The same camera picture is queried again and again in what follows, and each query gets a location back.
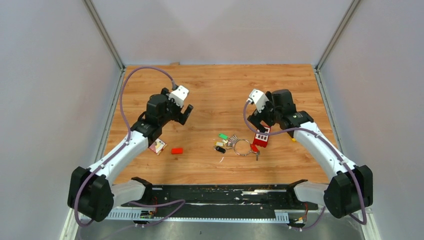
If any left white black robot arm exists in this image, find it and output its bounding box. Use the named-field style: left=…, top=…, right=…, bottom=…
left=67, top=85, right=193, bottom=222

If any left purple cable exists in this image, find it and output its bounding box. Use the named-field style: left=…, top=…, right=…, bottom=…
left=73, top=66, right=186, bottom=229

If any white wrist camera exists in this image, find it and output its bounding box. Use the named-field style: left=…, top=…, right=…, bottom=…
left=168, top=85, right=190, bottom=108
left=247, top=88, right=269, bottom=113

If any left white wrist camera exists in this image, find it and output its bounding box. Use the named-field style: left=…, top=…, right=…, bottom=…
left=168, top=85, right=190, bottom=108

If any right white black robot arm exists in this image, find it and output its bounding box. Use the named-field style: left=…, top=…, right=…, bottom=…
left=242, top=89, right=373, bottom=225

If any pink picture card block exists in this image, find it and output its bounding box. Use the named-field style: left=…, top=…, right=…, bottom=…
left=149, top=138, right=167, bottom=155

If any white slotted cable duct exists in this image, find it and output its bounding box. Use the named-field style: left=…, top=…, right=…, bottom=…
left=105, top=208, right=290, bottom=224

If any red rectangular block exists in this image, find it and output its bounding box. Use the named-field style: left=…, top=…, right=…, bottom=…
left=171, top=148, right=184, bottom=155

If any key with green tag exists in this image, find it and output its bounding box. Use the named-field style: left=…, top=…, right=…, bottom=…
left=218, top=133, right=229, bottom=140

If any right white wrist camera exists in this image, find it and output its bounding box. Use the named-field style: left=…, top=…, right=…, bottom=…
left=247, top=88, right=269, bottom=113

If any metal keyring with keys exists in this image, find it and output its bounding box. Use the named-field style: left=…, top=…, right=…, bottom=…
left=213, top=134, right=252, bottom=157

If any key with red tag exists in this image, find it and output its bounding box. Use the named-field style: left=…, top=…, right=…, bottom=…
left=250, top=143, right=261, bottom=161

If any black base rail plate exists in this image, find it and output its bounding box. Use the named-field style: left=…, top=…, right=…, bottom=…
left=138, top=184, right=319, bottom=218

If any red white grid block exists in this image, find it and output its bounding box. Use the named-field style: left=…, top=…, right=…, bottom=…
left=253, top=129, right=270, bottom=148

